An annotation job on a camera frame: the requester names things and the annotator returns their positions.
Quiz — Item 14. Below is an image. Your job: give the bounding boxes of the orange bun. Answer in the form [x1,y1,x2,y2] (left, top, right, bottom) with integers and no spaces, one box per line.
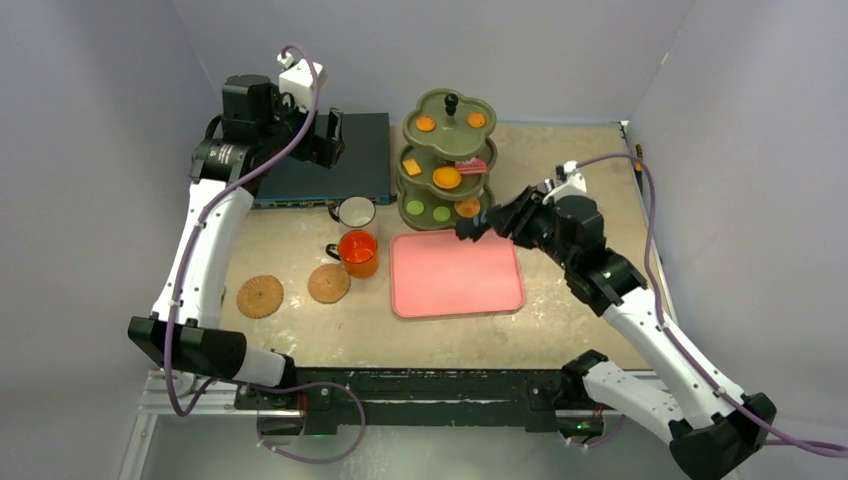
[454,197,482,218]

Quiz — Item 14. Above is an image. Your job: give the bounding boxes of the pink cake slice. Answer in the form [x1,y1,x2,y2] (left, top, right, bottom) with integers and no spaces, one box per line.
[454,156,489,176]

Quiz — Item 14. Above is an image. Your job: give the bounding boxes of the green macaron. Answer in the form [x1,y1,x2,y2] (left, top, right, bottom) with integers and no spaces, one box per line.
[405,200,425,216]
[432,206,451,223]

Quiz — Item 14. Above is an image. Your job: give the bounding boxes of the square yellow cracker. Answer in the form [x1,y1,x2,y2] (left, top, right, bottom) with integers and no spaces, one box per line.
[401,158,422,177]

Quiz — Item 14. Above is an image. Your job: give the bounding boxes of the orange egg tart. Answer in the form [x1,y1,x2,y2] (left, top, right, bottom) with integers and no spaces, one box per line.
[432,166,462,190]

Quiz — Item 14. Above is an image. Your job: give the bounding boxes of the green three-tier stand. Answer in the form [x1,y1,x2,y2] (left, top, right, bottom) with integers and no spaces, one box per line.
[396,88,498,231]

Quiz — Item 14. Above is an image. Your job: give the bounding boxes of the orange cookie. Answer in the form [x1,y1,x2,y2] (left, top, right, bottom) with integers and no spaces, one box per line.
[414,115,437,132]
[466,112,487,129]

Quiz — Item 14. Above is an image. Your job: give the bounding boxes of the orange translucent cup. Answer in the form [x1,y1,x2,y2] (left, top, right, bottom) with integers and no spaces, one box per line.
[325,230,379,278]

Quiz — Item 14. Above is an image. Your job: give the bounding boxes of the pink serving tray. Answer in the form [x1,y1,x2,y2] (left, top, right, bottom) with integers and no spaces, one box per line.
[390,230,526,319]

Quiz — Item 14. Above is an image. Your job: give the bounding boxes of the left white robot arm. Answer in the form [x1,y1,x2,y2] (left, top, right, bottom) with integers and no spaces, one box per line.
[128,74,344,409]

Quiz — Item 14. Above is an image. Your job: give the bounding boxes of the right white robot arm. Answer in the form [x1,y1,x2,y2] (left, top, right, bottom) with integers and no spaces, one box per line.
[455,187,776,479]

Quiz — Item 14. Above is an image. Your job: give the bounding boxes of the white ribbed cup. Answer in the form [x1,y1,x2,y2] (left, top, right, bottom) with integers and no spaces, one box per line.
[328,196,378,236]

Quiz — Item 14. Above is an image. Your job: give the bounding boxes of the yellow black tool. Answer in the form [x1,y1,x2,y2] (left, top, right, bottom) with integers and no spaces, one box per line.
[633,143,644,193]

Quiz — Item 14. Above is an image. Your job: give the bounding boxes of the woven coaster right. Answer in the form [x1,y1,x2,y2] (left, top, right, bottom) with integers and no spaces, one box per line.
[307,264,351,304]

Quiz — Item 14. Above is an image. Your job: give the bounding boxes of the dark network switch box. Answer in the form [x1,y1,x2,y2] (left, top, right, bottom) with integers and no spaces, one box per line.
[253,113,395,210]

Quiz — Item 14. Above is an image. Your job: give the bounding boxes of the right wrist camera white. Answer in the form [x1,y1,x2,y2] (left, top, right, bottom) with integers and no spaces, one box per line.
[540,160,587,205]

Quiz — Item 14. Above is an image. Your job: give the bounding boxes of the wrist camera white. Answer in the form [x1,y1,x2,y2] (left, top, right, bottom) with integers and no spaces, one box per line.
[540,160,587,205]
[277,52,326,113]

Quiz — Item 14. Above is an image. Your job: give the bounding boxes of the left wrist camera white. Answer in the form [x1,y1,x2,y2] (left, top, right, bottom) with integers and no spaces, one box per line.
[277,52,326,113]

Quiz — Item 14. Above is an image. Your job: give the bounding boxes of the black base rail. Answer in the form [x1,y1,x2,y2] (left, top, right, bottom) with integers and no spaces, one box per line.
[235,367,616,439]

